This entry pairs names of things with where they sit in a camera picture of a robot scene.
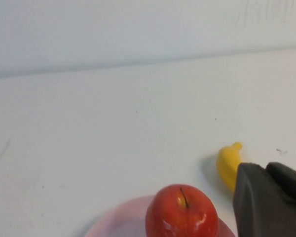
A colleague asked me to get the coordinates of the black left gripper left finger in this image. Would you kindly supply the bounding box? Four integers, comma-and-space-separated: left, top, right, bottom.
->
232, 162, 296, 237

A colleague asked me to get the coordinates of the yellow banana with green tip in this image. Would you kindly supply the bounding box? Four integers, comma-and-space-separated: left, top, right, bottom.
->
216, 142, 244, 195

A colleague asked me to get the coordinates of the pink round plate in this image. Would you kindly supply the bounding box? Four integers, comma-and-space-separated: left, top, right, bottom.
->
83, 194, 235, 237

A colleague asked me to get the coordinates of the red apple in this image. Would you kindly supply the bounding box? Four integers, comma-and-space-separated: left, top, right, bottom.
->
145, 184, 220, 237

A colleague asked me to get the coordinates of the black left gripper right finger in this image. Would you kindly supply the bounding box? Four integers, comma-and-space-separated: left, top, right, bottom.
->
265, 161, 296, 210

